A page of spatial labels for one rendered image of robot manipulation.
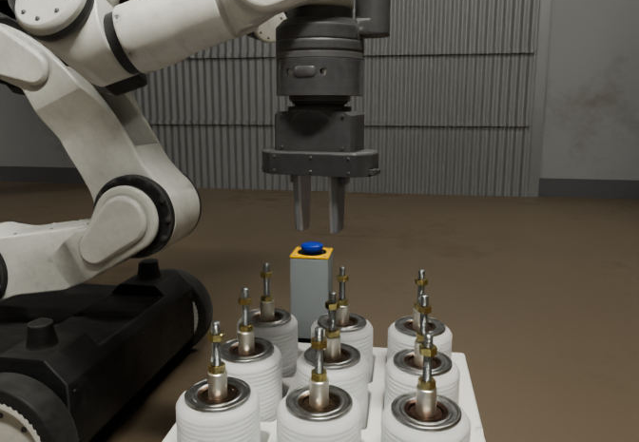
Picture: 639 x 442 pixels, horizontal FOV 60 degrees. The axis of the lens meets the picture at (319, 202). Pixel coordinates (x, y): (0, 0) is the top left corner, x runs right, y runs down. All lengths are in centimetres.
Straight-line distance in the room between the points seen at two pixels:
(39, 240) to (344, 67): 72
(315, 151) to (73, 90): 54
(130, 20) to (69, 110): 44
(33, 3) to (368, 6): 32
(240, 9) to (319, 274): 57
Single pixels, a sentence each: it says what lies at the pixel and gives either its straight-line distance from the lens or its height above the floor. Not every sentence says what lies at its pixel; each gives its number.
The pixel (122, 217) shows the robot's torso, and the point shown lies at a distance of 94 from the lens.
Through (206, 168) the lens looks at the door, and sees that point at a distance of 401.
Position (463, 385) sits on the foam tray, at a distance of 87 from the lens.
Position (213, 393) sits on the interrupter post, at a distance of 67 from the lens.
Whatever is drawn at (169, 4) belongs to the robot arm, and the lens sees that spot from 58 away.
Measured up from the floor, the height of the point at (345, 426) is 25.
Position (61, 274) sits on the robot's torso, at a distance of 109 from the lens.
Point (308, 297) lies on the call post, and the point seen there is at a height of 24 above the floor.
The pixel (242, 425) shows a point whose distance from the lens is 66.
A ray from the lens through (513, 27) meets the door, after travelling 376.
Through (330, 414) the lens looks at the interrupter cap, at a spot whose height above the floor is 25.
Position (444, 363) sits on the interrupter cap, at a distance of 75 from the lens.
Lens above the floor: 58
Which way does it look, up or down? 10 degrees down
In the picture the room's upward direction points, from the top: straight up
